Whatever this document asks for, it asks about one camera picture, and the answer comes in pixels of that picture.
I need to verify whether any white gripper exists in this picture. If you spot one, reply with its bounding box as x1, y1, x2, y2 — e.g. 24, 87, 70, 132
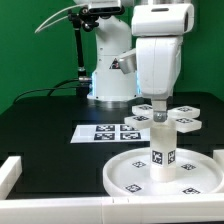
136, 36, 183, 122

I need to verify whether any white cross-shaped table base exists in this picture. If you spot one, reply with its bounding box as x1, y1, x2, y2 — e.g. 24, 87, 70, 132
124, 104, 202, 133

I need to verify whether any white round table top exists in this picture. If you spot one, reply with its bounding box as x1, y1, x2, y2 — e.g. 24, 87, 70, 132
103, 147, 224, 197

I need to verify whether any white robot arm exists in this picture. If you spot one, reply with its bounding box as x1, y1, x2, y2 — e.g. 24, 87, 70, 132
73, 0, 194, 122

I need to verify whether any white marker tag plate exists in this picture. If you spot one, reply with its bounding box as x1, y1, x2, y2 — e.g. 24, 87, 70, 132
71, 124, 150, 143

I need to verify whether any white right fence block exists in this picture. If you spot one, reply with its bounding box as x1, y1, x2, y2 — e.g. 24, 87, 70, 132
213, 149, 224, 173

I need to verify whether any white fence block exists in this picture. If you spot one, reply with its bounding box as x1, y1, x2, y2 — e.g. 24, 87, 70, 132
0, 156, 22, 200
213, 149, 224, 173

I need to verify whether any white front fence bar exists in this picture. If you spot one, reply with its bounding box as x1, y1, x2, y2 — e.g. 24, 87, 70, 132
0, 193, 224, 224

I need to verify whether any white left fence block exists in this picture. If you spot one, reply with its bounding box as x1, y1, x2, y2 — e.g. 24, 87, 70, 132
0, 156, 22, 200

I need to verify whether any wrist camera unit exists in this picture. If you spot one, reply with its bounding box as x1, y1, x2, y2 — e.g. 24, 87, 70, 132
118, 49, 137, 74

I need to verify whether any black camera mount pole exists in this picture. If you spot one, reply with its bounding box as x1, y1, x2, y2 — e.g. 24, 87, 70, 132
68, 6, 99, 98

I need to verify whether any black cable on table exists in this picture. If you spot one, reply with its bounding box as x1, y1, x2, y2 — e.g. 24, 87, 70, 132
13, 78, 84, 103

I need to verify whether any white curved cable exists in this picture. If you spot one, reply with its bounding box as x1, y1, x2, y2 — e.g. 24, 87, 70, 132
34, 3, 84, 34

